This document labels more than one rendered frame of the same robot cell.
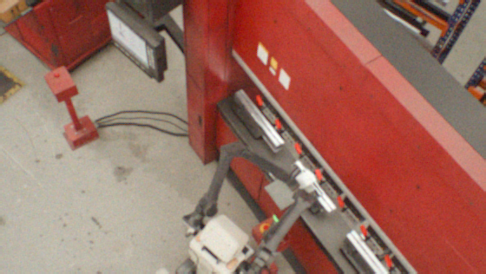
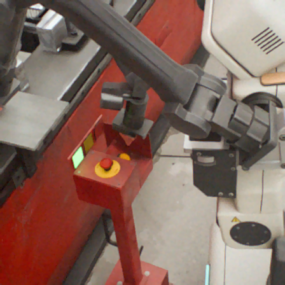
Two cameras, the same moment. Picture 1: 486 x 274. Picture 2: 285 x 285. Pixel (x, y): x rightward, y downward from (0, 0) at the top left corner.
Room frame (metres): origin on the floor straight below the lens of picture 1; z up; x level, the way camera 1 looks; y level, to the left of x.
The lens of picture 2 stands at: (1.59, 0.80, 1.89)
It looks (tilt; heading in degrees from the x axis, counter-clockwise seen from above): 44 degrees down; 248
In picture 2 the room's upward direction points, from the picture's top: 7 degrees counter-clockwise
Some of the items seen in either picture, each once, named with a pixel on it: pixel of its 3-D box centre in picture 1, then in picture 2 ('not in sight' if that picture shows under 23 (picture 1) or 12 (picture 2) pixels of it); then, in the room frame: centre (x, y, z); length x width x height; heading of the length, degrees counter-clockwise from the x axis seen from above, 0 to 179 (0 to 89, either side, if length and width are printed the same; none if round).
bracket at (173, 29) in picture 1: (166, 39); not in sight; (2.40, 0.59, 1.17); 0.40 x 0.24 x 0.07; 40
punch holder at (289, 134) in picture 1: (292, 130); not in sight; (1.75, -0.30, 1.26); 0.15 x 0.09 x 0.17; 40
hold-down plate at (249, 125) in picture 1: (246, 121); not in sight; (2.00, -0.02, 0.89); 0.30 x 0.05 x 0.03; 40
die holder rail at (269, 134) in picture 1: (258, 120); not in sight; (2.00, -0.10, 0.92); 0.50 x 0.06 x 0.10; 40
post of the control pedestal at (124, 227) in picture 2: not in sight; (126, 236); (1.25, -0.26, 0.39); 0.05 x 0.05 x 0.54; 37
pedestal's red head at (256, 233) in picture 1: (270, 236); (112, 163); (1.25, -0.26, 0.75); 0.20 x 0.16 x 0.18; 37
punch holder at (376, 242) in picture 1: (379, 236); not in sight; (1.13, -0.81, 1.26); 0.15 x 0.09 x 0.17; 40
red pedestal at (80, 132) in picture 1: (70, 108); not in sight; (2.23, 1.35, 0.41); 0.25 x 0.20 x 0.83; 130
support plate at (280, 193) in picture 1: (289, 188); (8, 115); (1.48, -0.34, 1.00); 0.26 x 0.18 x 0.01; 130
